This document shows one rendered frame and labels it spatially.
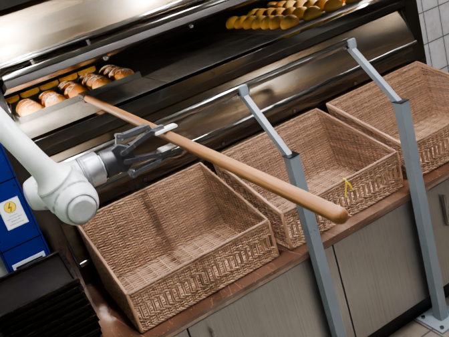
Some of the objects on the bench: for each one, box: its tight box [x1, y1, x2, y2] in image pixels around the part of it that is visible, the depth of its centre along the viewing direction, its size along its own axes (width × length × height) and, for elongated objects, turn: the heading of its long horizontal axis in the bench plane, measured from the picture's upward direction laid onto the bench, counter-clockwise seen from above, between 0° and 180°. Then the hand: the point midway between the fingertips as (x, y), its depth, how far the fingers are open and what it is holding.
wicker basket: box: [76, 162, 279, 334], centre depth 221 cm, size 49×56×28 cm
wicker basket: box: [326, 61, 449, 179], centre depth 263 cm, size 49×56×28 cm
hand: (168, 137), depth 172 cm, fingers open, 4 cm apart
